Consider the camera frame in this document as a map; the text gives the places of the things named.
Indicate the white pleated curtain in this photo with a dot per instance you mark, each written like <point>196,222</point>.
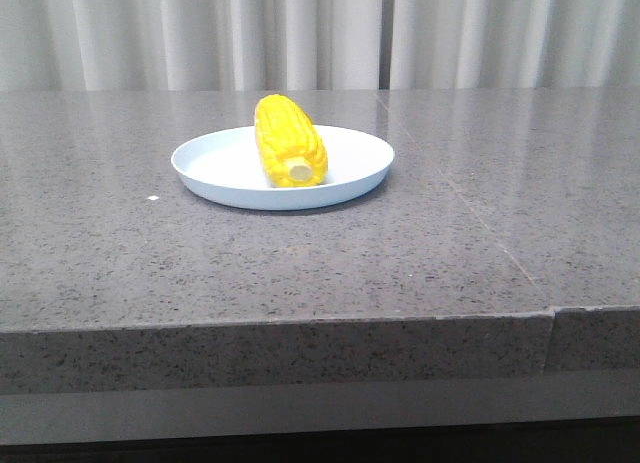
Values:
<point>317,44</point>

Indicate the yellow corn cob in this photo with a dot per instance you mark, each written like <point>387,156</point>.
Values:
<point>291,151</point>

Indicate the light blue plate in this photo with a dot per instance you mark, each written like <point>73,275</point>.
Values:
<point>225,167</point>

